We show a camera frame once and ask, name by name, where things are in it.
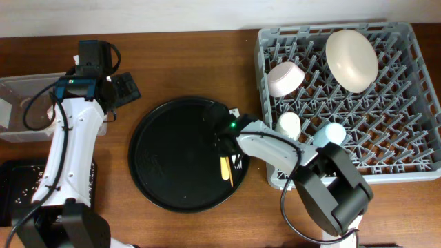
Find small pink bowl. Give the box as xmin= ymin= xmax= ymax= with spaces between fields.
xmin=267 ymin=61 xmax=305 ymax=97

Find grey dishwasher rack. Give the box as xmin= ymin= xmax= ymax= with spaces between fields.
xmin=254 ymin=23 xmax=440 ymax=184

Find white plastic fork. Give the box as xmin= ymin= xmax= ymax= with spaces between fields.
xmin=232 ymin=154 xmax=243 ymax=170

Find large beige plate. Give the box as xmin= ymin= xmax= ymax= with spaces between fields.
xmin=325 ymin=30 xmax=379 ymax=93

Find cream cup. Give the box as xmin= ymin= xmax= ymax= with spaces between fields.
xmin=275 ymin=112 xmax=301 ymax=141

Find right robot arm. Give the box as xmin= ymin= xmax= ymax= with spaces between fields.
xmin=212 ymin=114 xmax=373 ymax=247

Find white tissue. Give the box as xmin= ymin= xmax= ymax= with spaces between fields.
xmin=47 ymin=105 xmax=55 ymax=123

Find clear plastic bin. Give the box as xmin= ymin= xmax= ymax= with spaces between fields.
xmin=1 ymin=74 xmax=107 ymax=143

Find spilled rice grains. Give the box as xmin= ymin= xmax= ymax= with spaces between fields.
xmin=15 ymin=165 xmax=96 ymax=204

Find white label on bin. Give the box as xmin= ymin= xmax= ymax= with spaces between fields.
xmin=0 ymin=99 xmax=12 ymax=129

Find light blue cup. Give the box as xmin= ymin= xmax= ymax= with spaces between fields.
xmin=313 ymin=123 xmax=347 ymax=147

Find yellow plastic knife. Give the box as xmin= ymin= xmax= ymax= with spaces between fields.
xmin=220 ymin=157 xmax=230 ymax=180

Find wooden chopstick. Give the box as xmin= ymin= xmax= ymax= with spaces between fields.
xmin=223 ymin=157 xmax=234 ymax=187

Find round black tray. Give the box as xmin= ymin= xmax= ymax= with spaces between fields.
xmin=128 ymin=96 xmax=250 ymax=213

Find black rectangular bin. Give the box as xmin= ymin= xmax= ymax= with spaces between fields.
xmin=0 ymin=158 xmax=98 ymax=227

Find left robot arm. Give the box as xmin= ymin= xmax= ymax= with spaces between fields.
xmin=10 ymin=72 xmax=140 ymax=247

